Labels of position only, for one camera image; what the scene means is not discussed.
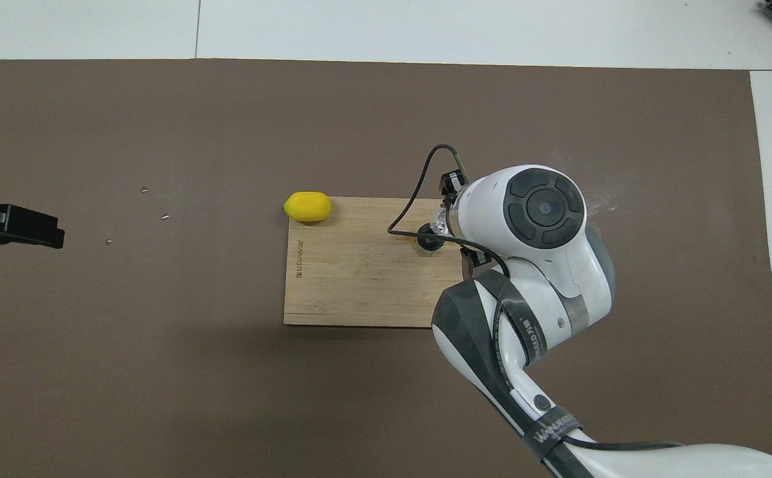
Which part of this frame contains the wooden cutting board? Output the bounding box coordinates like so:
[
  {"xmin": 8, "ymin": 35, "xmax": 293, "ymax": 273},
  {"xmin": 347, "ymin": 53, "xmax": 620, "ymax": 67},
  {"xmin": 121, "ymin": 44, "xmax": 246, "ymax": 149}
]
[{"xmin": 283, "ymin": 196, "xmax": 478, "ymax": 329}]

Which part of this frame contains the steel double jigger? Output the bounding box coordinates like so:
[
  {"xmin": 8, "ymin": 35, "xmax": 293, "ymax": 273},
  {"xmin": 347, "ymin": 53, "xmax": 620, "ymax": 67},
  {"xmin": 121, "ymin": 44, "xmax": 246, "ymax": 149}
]
[{"xmin": 416, "ymin": 224, "xmax": 445, "ymax": 257}]

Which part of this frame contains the yellow lemon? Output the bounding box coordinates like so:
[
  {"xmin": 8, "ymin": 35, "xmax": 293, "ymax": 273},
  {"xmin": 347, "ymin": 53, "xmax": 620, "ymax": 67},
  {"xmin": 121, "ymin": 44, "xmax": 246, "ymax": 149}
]
[{"xmin": 283, "ymin": 191, "xmax": 333, "ymax": 222}]

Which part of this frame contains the brown table mat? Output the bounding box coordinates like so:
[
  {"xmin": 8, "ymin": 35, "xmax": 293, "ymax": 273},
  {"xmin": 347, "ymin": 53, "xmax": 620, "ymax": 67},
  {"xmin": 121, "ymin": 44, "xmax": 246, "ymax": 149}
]
[{"xmin": 0, "ymin": 58, "xmax": 772, "ymax": 478}]

